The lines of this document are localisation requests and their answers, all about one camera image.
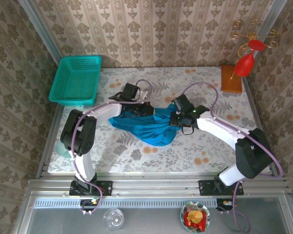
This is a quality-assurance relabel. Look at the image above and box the clear glass cup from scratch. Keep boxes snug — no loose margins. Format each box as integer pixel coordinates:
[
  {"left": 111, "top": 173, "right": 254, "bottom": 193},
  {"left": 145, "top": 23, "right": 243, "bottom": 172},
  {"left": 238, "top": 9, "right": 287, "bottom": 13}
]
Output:
[{"left": 103, "top": 208, "right": 125, "bottom": 231}]

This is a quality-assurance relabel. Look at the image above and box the patterned plate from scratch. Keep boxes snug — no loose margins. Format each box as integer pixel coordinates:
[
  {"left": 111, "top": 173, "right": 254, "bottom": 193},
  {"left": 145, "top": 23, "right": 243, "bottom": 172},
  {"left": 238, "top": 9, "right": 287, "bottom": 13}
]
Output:
[{"left": 180, "top": 200, "right": 210, "bottom": 232}]

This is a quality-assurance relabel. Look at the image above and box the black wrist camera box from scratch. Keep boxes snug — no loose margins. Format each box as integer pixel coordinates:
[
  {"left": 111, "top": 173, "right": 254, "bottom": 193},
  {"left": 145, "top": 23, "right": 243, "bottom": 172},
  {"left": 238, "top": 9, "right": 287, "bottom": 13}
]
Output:
[
  {"left": 171, "top": 94, "right": 210, "bottom": 115},
  {"left": 109, "top": 82, "right": 140, "bottom": 102}
]

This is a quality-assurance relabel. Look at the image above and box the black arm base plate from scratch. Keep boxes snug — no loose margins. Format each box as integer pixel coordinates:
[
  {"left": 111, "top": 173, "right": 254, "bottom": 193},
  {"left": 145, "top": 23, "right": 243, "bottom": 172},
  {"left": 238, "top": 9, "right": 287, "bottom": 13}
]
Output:
[
  {"left": 198, "top": 179, "right": 244, "bottom": 196},
  {"left": 69, "top": 180, "right": 113, "bottom": 197}
]

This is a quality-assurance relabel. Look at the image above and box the yellow wrapped snack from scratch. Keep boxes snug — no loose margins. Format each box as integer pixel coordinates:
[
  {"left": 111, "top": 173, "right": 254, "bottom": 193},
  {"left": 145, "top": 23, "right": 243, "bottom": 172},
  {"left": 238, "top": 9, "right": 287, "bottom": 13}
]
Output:
[{"left": 187, "top": 210, "right": 202, "bottom": 222}]

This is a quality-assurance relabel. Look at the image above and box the blue t-shirt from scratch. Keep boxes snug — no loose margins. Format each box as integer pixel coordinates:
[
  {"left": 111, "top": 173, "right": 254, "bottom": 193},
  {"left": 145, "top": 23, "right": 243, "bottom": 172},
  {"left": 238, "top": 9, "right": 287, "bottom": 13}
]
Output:
[{"left": 108, "top": 102, "right": 184, "bottom": 148}]

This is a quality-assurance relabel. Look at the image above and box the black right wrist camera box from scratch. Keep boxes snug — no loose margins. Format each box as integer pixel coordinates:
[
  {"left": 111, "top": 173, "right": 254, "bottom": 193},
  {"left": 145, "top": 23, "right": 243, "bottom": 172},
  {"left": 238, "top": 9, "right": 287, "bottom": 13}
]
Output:
[{"left": 171, "top": 94, "right": 210, "bottom": 115}]

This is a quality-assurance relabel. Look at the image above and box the pale green cloth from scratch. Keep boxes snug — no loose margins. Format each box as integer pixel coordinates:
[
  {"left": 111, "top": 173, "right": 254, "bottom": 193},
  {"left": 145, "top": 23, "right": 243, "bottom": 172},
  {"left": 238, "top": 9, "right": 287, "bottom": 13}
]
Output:
[{"left": 55, "top": 142, "right": 72, "bottom": 159}]

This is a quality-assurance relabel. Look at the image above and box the grey metal shelf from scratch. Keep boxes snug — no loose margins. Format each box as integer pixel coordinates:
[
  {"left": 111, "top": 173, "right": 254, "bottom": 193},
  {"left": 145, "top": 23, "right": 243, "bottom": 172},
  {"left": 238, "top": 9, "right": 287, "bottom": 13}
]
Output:
[{"left": 26, "top": 207, "right": 293, "bottom": 234}]

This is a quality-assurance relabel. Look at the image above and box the red and gold ornament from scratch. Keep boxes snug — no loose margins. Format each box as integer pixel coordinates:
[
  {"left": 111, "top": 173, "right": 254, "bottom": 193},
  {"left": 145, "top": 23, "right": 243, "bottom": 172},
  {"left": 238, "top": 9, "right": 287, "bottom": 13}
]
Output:
[{"left": 229, "top": 19, "right": 281, "bottom": 80}]

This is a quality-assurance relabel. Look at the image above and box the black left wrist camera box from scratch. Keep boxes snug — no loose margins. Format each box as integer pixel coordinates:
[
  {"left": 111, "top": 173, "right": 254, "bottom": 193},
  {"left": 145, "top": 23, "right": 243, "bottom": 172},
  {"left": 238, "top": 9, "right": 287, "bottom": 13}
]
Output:
[{"left": 109, "top": 82, "right": 140, "bottom": 102}]

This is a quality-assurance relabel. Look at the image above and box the grey slotted cable duct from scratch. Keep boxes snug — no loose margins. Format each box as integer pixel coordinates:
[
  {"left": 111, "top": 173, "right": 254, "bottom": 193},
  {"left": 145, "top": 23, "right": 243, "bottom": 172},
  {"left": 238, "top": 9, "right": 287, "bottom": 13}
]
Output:
[{"left": 33, "top": 198, "right": 217, "bottom": 209}]

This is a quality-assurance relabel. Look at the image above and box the wooden stand base block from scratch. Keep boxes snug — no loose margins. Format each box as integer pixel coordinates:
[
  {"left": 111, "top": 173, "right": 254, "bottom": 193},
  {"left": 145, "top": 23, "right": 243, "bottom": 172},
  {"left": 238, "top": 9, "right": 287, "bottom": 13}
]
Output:
[{"left": 221, "top": 64, "right": 243, "bottom": 93}]

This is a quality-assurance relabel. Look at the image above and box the teal plastic basket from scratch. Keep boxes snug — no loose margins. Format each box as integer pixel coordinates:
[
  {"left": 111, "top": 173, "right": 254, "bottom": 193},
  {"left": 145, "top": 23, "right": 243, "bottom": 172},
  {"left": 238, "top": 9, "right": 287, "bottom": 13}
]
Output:
[{"left": 48, "top": 55, "right": 103, "bottom": 107}]

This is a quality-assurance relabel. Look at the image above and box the red snack packet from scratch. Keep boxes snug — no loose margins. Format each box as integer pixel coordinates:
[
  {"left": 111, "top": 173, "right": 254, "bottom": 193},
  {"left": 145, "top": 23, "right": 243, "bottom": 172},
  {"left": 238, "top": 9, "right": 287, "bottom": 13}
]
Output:
[{"left": 184, "top": 210, "right": 207, "bottom": 232}]

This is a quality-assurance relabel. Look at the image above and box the aluminium frame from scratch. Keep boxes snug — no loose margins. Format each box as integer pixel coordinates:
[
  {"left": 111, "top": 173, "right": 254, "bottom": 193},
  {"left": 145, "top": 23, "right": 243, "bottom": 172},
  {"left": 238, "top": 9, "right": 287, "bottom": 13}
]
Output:
[{"left": 12, "top": 0, "right": 293, "bottom": 234}]

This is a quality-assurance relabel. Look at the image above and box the red plastic goblet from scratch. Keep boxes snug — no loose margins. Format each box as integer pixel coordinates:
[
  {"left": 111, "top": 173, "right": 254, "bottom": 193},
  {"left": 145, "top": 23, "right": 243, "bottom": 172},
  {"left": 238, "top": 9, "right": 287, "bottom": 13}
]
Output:
[{"left": 234, "top": 39, "right": 266, "bottom": 78}]

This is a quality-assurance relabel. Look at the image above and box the floral tablecloth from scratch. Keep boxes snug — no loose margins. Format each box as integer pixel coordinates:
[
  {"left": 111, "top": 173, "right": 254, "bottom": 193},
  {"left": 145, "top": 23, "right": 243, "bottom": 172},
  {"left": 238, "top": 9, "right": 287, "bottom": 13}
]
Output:
[{"left": 47, "top": 67, "right": 271, "bottom": 174}]

